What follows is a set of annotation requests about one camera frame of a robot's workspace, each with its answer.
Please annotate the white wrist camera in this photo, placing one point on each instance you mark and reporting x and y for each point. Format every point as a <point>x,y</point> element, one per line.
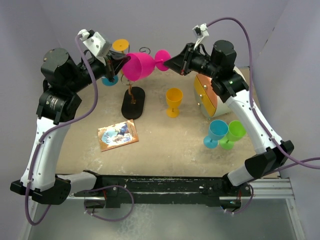
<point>95,42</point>
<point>201,32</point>

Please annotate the metal wine glass rack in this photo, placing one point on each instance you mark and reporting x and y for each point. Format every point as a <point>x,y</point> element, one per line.
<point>133,101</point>

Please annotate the green wine glass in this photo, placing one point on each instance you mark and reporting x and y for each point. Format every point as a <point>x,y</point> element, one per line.
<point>236,131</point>

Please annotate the blue wine glass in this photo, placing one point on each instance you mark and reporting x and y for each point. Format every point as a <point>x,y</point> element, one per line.
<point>216,131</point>
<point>110,82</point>

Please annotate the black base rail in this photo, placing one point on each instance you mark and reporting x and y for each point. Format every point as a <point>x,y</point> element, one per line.
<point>111,191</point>

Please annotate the white cylindrical drawer cabinet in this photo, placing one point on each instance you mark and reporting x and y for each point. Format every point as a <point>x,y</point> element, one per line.
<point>210,104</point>

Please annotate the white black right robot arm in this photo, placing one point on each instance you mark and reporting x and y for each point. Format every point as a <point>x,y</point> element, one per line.
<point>271,150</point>

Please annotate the illustrated book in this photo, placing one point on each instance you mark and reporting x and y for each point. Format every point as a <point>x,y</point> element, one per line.
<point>117,135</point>

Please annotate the pink wine glass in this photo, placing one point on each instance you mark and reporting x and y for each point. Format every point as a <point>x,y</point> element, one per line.
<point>141,64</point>

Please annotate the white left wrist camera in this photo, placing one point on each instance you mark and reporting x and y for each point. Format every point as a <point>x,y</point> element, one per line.
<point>95,42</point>

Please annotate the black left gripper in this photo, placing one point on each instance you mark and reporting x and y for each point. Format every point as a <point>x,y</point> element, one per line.
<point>112,63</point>

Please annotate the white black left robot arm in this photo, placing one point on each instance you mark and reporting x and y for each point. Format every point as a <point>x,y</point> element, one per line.
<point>56,111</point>

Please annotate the yellow wine glass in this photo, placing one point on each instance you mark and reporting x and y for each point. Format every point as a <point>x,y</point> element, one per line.
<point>174,98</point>
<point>121,45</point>

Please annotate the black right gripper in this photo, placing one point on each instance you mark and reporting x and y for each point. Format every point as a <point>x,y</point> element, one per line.
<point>182,62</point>

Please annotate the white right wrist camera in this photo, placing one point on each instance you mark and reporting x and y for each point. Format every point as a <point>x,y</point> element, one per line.
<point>201,32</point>

